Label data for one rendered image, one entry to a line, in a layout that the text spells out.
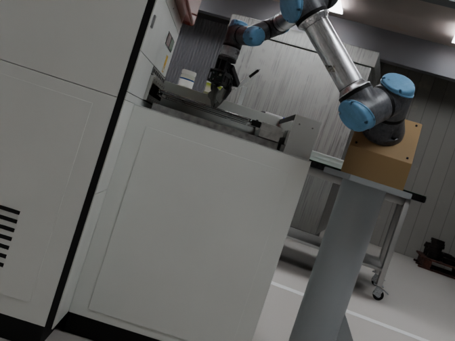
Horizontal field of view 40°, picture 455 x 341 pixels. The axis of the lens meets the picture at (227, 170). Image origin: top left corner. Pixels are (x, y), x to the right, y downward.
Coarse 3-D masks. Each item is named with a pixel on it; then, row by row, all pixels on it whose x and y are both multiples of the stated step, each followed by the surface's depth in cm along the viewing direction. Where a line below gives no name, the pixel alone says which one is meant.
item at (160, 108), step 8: (152, 104) 233; (168, 112) 234; (176, 112) 234; (192, 120) 234; (200, 120) 234; (208, 120) 234; (216, 128) 234; (224, 128) 234; (240, 136) 234; (248, 136) 234; (256, 136) 234; (264, 144) 235; (272, 144) 235
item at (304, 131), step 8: (296, 120) 213; (304, 120) 213; (312, 120) 213; (296, 128) 213; (304, 128) 213; (312, 128) 213; (288, 136) 214; (296, 136) 214; (304, 136) 214; (312, 136) 214; (288, 144) 214; (296, 144) 214; (304, 144) 214; (312, 144) 214; (288, 152) 214; (296, 152) 214; (304, 152) 214
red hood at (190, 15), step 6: (180, 0) 218; (186, 0) 217; (192, 0) 231; (198, 0) 253; (180, 6) 229; (186, 6) 226; (192, 6) 238; (198, 6) 260; (180, 12) 242; (186, 12) 238; (192, 12) 245; (180, 18) 255; (186, 18) 251; (192, 18) 252; (192, 24) 263
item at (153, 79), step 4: (152, 76) 222; (152, 80) 222; (156, 80) 233; (148, 84) 222; (152, 84) 237; (156, 84) 237; (160, 84) 250; (148, 88) 223; (160, 88) 254; (164, 88) 266; (148, 92) 223; (144, 96) 223; (148, 96) 226; (148, 100) 229; (152, 100) 241; (156, 100) 253
